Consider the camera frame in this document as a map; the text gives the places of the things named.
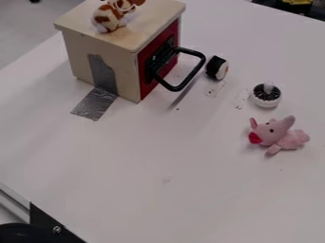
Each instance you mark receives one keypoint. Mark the grey tape strip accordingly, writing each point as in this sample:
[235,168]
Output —
[96,95]

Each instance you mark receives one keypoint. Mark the black and white toy sushi roll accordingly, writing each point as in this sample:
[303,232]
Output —
[216,67]

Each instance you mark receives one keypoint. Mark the cream wooden cabinet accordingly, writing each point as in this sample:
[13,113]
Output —
[104,47]

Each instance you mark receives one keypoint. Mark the white toy cupcake with black top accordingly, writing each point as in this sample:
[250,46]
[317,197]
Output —
[267,94]

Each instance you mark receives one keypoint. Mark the pink plush pig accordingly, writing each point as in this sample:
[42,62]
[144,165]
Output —
[275,133]

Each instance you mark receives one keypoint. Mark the brown and white plush animal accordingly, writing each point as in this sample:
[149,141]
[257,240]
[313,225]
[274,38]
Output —
[111,14]

